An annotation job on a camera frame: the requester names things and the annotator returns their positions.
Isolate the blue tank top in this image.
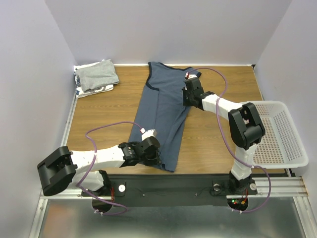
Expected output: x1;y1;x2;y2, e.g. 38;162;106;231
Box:
129;61;201;172

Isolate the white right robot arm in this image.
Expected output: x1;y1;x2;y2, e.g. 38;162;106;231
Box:
182;73;265;193

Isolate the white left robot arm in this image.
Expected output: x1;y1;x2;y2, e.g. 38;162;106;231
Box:
37;136;161;196

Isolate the grey folded tank top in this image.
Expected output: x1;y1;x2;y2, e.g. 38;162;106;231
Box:
76;59;119;92

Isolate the white plastic basket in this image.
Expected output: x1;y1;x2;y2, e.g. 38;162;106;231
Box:
252;101;309;169

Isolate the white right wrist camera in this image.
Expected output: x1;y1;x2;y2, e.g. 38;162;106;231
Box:
185;71;202;80

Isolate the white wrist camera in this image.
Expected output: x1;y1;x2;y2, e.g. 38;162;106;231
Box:
140;128;157;141
185;71;202;80

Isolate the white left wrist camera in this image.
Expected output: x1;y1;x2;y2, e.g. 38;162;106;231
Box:
140;128;157;141

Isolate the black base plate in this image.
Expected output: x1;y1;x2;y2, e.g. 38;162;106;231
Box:
81;174;258;208

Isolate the aluminium frame rail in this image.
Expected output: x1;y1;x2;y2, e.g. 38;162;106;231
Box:
40;177;308;199

